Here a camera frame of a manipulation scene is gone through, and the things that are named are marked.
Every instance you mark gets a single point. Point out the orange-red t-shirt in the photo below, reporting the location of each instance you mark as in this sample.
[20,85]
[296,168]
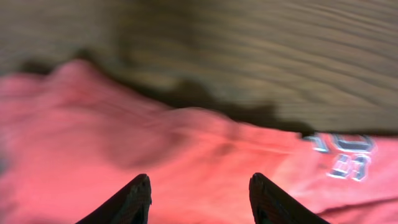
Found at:
[74,138]

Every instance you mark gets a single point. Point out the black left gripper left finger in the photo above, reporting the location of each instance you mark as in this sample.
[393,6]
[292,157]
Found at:
[130,205]

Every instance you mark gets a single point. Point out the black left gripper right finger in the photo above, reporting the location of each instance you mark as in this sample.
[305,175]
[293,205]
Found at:
[271,205]

